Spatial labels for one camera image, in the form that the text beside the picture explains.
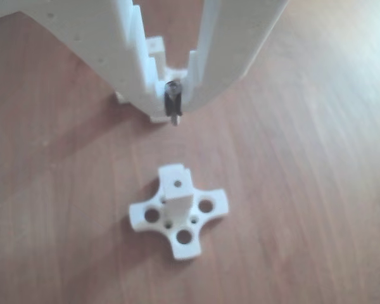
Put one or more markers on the silver metal screw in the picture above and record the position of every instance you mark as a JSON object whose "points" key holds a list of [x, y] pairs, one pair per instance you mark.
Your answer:
{"points": [[173, 86]]}

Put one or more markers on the white cross-base post stand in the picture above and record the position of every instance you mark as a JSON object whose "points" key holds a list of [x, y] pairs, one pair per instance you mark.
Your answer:
{"points": [[177, 206], [155, 47]]}

